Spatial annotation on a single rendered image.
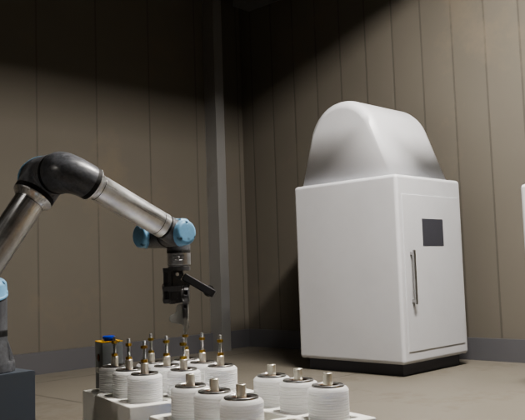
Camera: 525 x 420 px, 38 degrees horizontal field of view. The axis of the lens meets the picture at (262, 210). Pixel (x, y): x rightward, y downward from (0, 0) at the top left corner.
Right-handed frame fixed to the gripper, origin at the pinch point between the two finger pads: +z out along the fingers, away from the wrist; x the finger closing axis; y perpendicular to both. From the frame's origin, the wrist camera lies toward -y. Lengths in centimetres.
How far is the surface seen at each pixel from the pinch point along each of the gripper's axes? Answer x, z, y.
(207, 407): 73, 12, -8
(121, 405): 37.1, 16.9, 16.3
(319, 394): 71, 11, -33
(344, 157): -138, -75, -76
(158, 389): 34.4, 13.6, 6.5
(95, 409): 18.3, 20.9, 26.3
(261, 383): 50, 11, -21
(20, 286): -177, -14, 98
